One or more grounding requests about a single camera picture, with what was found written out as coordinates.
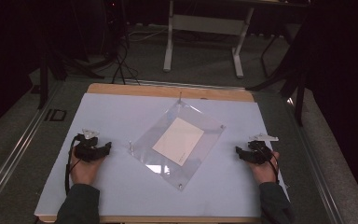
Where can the person's left hand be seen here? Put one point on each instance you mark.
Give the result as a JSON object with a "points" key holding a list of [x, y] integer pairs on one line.
{"points": [[85, 172]]}

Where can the white desk frame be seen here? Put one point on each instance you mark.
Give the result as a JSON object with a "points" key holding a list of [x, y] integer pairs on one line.
{"points": [[205, 24]]}

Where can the long metal frame pin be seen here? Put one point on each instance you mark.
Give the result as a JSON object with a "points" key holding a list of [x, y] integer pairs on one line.
{"points": [[131, 146]]}

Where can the black floor plate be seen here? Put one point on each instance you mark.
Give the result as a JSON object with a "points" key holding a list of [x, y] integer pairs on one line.
{"points": [[55, 115]]}

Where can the black chair legs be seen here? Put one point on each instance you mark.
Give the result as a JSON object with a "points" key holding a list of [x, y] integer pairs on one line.
{"points": [[292, 77]]}

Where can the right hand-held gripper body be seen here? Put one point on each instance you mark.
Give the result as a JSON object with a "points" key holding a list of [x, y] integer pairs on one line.
{"points": [[259, 152]]}

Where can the printed picture card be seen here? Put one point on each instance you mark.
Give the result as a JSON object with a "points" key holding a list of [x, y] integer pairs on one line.
{"points": [[178, 141]]}

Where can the white table sheet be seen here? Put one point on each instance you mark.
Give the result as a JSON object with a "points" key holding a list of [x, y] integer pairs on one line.
{"points": [[112, 193]]}

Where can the metal floor rail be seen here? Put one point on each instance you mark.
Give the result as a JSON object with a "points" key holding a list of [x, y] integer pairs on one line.
{"points": [[315, 168], [15, 152]]}

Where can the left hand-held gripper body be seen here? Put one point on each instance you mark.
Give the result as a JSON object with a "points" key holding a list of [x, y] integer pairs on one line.
{"points": [[88, 149]]}

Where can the person's right hand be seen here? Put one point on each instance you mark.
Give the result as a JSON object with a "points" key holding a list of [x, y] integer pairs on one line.
{"points": [[265, 172]]}

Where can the clear acrylic picture frame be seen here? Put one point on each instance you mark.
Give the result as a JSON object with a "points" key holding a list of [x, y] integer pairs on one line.
{"points": [[155, 130]]}

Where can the dark metal stand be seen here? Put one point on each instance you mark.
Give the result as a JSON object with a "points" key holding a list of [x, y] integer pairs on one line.
{"points": [[44, 77]]}

